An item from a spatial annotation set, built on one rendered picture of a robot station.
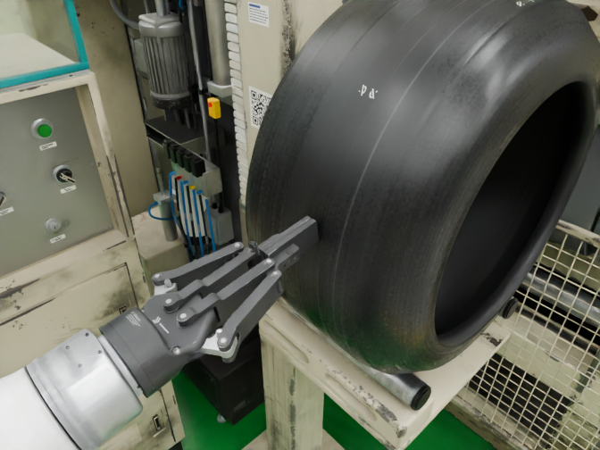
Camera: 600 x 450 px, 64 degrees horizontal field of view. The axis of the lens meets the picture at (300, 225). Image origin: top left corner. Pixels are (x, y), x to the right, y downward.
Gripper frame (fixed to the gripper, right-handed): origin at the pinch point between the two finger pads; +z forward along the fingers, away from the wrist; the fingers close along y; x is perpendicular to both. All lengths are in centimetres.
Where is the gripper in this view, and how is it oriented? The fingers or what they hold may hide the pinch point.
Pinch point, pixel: (289, 244)
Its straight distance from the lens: 51.7
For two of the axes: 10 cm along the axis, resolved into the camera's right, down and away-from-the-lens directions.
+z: 7.3, -5.1, 4.7
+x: 1.0, 7.5, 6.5
